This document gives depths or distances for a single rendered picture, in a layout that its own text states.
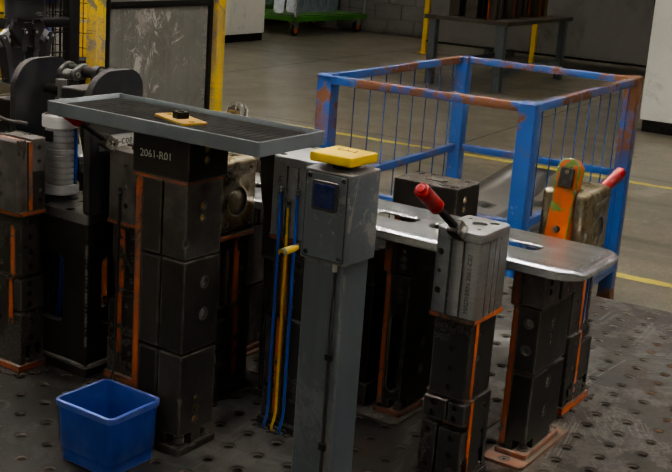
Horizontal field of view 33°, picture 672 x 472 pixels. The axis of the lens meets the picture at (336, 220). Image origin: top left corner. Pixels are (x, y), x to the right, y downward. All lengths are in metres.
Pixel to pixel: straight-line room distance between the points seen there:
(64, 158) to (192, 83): 3.75
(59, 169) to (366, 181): 0.66
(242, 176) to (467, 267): 0.42
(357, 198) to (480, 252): 0.19
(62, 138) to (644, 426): 1.02
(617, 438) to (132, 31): 3.74
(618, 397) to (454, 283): 0.57
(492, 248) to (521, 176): 2.13
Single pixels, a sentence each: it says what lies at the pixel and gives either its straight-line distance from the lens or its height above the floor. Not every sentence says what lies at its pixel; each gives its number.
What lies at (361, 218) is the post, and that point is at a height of 1.08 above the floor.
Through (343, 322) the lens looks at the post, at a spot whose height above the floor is 0.95.
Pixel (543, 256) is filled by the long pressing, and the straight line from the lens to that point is 1.58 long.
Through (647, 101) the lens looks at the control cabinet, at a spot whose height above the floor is 0.25.
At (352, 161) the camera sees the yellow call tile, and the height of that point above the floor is 1.16.
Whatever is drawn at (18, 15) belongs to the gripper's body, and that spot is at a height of 1.23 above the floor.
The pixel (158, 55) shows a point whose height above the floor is 0.81.
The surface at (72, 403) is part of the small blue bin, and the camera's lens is 1.57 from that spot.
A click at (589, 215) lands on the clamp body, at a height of 1.03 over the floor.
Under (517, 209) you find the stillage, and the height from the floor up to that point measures 0.61.
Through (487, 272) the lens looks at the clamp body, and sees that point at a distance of 1.45.
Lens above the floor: 1.41
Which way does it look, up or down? 14 degrees down
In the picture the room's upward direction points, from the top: 4 degrees clockwise
